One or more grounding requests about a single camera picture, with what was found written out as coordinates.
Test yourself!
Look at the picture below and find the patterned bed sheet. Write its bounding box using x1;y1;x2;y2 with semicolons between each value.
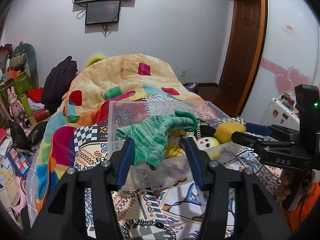
74;126;281;239

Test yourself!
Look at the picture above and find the pink bunny doll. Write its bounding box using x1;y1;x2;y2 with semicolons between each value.
7;86;24;121

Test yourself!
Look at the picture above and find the green cardboard box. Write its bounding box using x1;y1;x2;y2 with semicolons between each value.
1;72;36;109

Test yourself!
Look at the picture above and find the grey plush toy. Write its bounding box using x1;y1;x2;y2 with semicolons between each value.
10;43;39;87

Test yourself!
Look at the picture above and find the hand in orange sleeve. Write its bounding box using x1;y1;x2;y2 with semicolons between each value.
276;169;303;212

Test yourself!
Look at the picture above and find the small dark wall monitor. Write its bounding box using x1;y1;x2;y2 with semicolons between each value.
85;1;121;25

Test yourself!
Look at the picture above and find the yellow face doll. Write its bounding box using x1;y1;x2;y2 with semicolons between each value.
196;137;220;151

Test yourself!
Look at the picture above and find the red thermos bottle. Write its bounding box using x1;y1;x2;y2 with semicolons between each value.
34;109;50;122

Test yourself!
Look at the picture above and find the brown wooden door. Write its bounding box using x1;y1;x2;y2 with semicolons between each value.
219;0;267;117

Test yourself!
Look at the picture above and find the clear plastic storage box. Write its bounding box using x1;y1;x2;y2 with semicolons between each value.
108;100;246;191

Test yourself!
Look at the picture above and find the colourful patchwork fleece blanket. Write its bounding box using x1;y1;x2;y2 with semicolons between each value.
34;54;201;211

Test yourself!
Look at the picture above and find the dark purple garment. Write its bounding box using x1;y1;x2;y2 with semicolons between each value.
41;56;78;114

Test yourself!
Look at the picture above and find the black white checkered cloth bag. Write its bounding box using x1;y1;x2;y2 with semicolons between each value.
121;218;177;239

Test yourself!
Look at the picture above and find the green knitted glove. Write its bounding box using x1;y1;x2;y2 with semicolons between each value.
116;110;198;170

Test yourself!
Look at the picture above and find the yellow plush toy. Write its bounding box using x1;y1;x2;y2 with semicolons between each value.
215;122;246;144

